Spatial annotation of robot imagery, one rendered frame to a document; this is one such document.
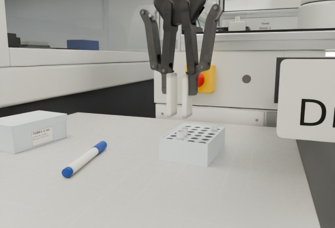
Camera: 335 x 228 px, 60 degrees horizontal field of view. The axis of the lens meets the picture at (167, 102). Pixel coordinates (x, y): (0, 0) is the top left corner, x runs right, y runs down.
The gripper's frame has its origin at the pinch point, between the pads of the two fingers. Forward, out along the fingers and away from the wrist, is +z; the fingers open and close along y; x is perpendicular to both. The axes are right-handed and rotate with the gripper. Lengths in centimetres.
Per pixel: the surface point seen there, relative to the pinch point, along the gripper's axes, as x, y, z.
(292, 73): -0.8, 16.6, -3.9
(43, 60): 22, -52, -5
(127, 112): 79, -58, 22
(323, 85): -0.6, 20.4, -2.4
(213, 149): 1.9, 5.3, 9.0
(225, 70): 31.9, 0.4, -2.6
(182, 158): -1.5, 1.1, 10.0
